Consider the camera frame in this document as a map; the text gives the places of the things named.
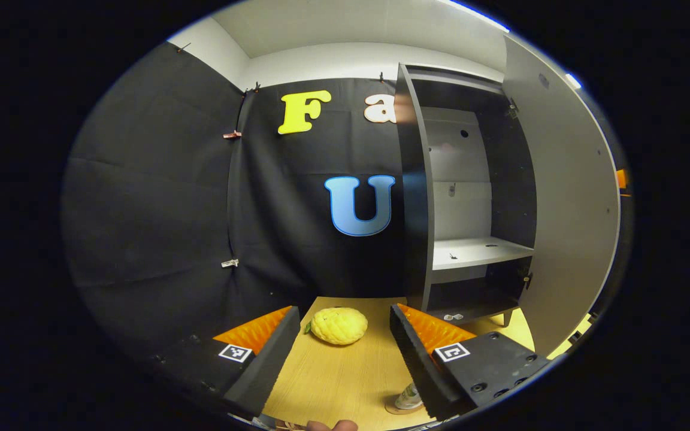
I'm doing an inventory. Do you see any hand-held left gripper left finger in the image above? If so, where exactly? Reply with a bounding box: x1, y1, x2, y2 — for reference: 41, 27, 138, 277
150, 306, 301, 418

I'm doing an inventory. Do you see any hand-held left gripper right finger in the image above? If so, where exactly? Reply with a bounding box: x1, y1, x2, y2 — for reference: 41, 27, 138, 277
390, 303, 552, 421

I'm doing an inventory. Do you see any white bottle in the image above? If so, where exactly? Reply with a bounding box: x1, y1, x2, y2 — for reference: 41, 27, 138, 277
394, 383, 423, 411

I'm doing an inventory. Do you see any round brown coaster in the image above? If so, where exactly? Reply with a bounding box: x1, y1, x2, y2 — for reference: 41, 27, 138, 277
384, 398, 428, 416

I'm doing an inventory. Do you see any beige cabinet door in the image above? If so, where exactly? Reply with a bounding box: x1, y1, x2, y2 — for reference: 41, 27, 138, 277
503, 33, 622, 358

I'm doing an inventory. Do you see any dark grey cabinet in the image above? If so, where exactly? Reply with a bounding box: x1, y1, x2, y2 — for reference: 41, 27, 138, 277
396, 63, 538, 327

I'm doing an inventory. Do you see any yellow lemon plush toy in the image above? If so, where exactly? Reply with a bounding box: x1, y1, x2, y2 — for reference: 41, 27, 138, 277
304, 307, 368, 346

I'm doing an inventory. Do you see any black backdrop cloth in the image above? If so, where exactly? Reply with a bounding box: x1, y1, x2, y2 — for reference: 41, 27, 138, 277
60, 42, 408, 360

